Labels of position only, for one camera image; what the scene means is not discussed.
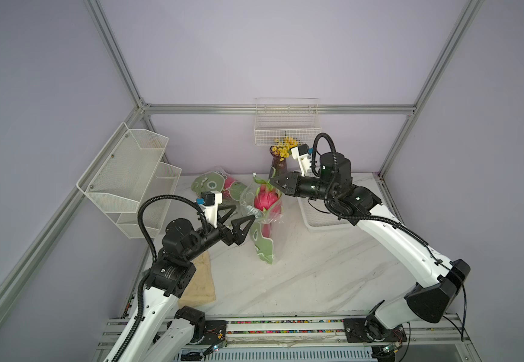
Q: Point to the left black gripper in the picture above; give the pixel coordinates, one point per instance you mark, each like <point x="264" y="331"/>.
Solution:
<point x="235" y="237"/>

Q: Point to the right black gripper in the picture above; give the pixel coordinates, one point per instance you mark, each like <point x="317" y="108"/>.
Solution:
<point x="295" y="185"/>

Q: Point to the pink dragon fruit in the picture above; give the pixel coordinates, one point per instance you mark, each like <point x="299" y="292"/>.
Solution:
<point x="266" y="195"/>
<point x="272" y="217"/>

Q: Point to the green-print zip-top bag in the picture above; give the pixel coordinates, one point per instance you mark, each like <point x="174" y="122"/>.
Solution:
<point x="265" y="247"/>
<point x="214" y="181"/>

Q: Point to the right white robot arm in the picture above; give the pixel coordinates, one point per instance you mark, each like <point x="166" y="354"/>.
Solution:
<point x="325" y="175"/>

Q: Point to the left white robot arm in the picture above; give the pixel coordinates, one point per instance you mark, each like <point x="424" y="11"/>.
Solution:
<point x="169" y="275"/>

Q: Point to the dark purple glass vase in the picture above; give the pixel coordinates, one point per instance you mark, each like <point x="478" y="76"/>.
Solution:
<point x="277" y="167"/>

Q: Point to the yellow flower bouquet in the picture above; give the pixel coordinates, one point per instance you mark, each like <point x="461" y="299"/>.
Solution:
<point x="282" y="147"/>

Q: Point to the white plastic basket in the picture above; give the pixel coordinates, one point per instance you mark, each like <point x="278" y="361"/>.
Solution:
<point x="316" y="221"/>

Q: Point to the white two-tier mesh shelf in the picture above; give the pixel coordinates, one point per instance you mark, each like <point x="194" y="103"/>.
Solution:
<point x="130" y="169"/>

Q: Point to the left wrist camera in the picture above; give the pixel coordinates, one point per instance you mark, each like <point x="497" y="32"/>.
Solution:
<point x="209" y="202"/>

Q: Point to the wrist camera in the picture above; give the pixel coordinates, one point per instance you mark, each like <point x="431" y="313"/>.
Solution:
<point x="302" y="155"/>
<point x="209" y="202"/>

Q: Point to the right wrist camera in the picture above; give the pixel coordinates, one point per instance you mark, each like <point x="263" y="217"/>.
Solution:
<point x="302" y="155"/>

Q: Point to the white wire wall basket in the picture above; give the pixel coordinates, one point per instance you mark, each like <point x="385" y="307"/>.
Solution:
<point x="278" y="117"/>

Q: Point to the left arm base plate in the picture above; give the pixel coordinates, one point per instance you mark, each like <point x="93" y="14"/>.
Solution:
<point x="209" y="333"/>

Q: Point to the aluminium frame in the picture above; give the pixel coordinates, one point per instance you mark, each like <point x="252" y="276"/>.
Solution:
<point x="32" y="260"/>

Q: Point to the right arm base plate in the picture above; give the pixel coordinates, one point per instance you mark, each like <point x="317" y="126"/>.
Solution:
<point x="367" y="331"/>

